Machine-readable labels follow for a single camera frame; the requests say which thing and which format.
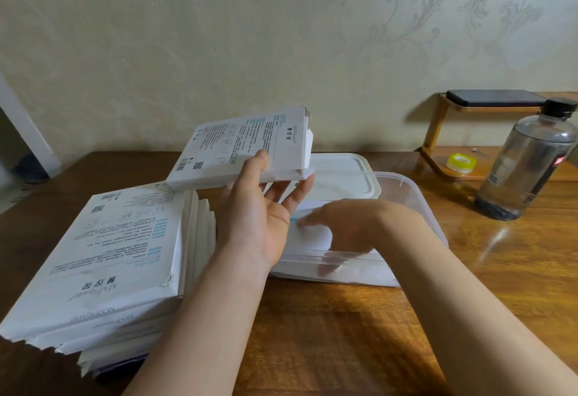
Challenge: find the person's right hand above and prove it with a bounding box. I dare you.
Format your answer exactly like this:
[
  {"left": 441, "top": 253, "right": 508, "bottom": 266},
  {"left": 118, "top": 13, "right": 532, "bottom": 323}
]
[{"left": 296, "top": 199, "right": 425, "bottom": 254}]

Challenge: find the person's left hand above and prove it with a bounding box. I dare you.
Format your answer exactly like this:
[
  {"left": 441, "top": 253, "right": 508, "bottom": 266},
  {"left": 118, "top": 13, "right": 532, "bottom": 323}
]
[{"left": 216, "top": 149, "right": 315, "bottom": 270}]

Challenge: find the white container lid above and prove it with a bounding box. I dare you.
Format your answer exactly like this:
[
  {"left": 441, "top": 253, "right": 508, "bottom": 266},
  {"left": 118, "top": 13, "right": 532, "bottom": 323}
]
[{"left": 279, "top": 152, "right": 383, "bottom": 204}]

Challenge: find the clear plastic container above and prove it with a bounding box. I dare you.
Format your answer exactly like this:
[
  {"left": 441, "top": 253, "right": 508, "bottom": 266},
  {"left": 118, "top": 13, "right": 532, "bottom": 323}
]
[{"left": 269, "top": 170, "right": 449, "bottom": 288}]

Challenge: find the white box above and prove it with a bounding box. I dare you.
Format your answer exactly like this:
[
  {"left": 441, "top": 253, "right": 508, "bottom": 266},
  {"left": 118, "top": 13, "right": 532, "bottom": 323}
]
[{"left": 164, "top": 104, "right": 315, "bottom": 192}]

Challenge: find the stack of white boxes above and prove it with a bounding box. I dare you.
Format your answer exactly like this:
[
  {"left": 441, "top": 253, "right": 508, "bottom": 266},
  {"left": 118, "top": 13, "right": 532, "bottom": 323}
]
[{"left": 0, "top": 181, "right": 217, "bottom": 376}]

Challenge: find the person's left forearm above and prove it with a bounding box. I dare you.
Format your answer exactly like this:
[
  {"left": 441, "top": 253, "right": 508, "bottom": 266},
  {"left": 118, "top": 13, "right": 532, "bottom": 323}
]
[{"left": 122, "top": 239, "right": 274, "bottom": 396}]

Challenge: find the person's right forearm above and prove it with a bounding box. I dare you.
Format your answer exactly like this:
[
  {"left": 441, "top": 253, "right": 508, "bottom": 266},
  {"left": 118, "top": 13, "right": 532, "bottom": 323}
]
[{"left": 379, "top": 215, "right": 578, "bottom": 396}]

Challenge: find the yellow tape roll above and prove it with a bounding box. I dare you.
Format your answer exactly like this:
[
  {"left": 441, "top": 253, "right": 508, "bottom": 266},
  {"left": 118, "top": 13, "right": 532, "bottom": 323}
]
[{"left": 446, "top": 153, "right": 477, "bottom": 174}]

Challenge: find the clear bottle with black cap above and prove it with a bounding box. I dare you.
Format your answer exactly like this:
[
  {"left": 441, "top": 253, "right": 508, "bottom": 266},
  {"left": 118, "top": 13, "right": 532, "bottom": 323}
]
[{"left": 474, "top": 97, "right": 578, "bottom": 222}]

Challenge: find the black smartphone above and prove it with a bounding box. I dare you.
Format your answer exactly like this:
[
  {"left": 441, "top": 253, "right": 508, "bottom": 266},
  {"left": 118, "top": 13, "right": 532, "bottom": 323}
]
[{"left": 446, "top": 89, "right": 550, "bottom": 108}]

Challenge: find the small wooden desk shelf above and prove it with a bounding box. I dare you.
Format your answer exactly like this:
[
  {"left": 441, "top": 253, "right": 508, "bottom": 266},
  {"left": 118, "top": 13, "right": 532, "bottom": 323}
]
[{"left": 417, "top": 91, "right": 578, "bottom": 183}]

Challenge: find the dark blue bundle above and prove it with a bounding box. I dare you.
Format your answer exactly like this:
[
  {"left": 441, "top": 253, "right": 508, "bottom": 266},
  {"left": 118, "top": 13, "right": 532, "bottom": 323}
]
[{"left": 13, "top": 154, "right": 51, "bottom": 182}]

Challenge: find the white bookshelf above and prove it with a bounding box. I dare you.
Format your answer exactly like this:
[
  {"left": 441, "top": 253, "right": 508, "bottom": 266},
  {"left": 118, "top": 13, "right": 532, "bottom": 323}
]
[{"left": 0, "top": 73, "right": 62, "bottom": 180}]

